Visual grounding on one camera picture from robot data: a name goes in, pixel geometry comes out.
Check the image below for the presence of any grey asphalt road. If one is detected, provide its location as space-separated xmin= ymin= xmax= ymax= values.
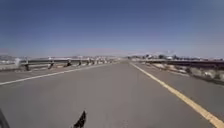
xmin=0 ymin=60 xmax=224 ymax=128

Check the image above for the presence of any row of distant buildings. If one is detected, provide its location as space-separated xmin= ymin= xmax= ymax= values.
xmin=126 ymin=52 xmax=204 ymax=61

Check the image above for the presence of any white painted edge line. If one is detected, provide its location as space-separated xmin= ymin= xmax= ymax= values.
xmin=0 ymin=63 xmax=112 ymax=87

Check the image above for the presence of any metal guardrail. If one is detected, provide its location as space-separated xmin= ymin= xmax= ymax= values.
xmin=0 ymin=57 xmax=116 ymax=72
xmin=133 ymin=58 xmax=224 ymax=71

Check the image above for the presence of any dry dirt verge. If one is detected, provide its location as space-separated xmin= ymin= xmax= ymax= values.
xmin=139 ymin=62 xmax=224 ymax=85
xmin=0 ymin=62 xmax=101 ymax=74

